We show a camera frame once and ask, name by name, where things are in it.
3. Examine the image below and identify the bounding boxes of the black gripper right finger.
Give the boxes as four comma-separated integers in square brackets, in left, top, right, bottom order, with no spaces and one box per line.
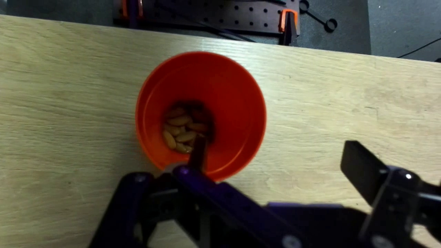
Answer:
[339,138,441,248]

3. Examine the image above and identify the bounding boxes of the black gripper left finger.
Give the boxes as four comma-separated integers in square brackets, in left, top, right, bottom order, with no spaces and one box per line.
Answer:
[89,133,308,248]

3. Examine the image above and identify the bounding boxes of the beige nut pieces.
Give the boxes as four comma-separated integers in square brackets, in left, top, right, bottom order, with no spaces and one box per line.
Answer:
[162,105,211,155]

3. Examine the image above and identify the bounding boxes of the orange plastic cup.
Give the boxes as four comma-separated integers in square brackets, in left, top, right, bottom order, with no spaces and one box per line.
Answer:
[134,49,269,181]

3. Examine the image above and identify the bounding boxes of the orange and black clamp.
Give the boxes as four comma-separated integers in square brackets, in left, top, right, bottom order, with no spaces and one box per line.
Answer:
[277,6,302,45]

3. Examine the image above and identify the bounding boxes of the thin black cable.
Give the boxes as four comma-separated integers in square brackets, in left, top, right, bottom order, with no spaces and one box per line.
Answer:
[396,35,441,59]

